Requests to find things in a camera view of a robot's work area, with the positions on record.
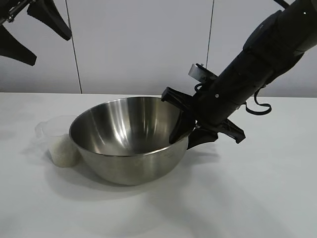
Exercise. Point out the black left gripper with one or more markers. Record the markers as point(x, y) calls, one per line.
point(12, 10)

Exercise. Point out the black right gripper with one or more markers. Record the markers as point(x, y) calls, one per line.
point(230, 86)

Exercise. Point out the stainless steel mixing bowl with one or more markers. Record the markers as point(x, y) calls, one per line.
point(123, 163)

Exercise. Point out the clear plastic measuring cup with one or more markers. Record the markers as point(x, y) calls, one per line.
point(54, 126)

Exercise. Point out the white rice grains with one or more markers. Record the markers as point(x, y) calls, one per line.
point(62, 153)

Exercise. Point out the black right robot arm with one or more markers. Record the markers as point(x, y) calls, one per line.
point(284, 27)

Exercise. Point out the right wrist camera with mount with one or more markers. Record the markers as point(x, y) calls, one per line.
point(199, 72)

